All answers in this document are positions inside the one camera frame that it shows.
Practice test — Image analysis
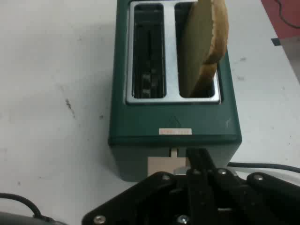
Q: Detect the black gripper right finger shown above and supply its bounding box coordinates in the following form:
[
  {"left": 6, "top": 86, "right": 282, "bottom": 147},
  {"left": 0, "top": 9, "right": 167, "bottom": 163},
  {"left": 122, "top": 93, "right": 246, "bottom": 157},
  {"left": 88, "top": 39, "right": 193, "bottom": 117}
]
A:
[{"left": 197, "top": 148, "right": 300, "bottom": 225}]

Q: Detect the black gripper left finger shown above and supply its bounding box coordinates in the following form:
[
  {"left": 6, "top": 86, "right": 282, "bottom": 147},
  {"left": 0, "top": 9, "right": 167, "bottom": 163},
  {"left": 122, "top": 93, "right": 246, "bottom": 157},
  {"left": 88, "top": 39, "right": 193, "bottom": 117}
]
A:
[{"left": 81, "top": 148, "right": 213, "bottom": 225}]

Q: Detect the dark green two-slot toaster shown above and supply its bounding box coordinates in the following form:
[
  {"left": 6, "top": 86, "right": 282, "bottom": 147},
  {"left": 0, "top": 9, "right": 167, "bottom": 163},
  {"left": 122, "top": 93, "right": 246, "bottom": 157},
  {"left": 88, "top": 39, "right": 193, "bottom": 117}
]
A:
[{"left": 107, "top": 0, "right": 242, "bottom": 183}]

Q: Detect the dark grey rounded housing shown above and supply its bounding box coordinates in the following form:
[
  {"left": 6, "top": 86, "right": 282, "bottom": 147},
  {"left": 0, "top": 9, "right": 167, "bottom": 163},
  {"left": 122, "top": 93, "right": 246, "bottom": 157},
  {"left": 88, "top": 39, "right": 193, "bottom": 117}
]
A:
[{"left": 0, "top": 211, "right": 68, "bottom": 225}]

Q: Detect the brown toast slice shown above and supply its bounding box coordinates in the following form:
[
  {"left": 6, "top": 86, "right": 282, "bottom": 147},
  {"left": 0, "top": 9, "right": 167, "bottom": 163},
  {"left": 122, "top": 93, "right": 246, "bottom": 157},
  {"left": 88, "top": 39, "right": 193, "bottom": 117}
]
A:
[{"left": 180, "top": 0, "right": 229, "bottom": 98}]

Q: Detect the black toaster power cable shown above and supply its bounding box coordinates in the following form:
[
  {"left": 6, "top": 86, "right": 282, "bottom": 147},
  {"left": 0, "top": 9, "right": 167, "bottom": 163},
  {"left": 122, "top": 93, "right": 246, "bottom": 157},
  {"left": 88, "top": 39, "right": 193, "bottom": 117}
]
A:
[{"left": 227, "top": 162, "right": 300, "bottom": 174}]

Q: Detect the thin black cable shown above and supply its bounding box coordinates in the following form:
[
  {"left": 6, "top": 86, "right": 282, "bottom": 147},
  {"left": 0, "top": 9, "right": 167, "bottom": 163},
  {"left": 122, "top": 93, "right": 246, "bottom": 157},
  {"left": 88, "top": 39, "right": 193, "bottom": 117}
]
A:
[{"left": 0, "top": 193, "right": 55, "bottom": 222}]

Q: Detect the black cable on red floor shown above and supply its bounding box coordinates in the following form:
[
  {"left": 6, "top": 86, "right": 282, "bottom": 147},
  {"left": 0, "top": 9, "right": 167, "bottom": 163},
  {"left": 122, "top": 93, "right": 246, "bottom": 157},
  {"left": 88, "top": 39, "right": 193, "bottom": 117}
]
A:
[{"left": 273, "top": 0, "right": 300, "bottom": 29}]

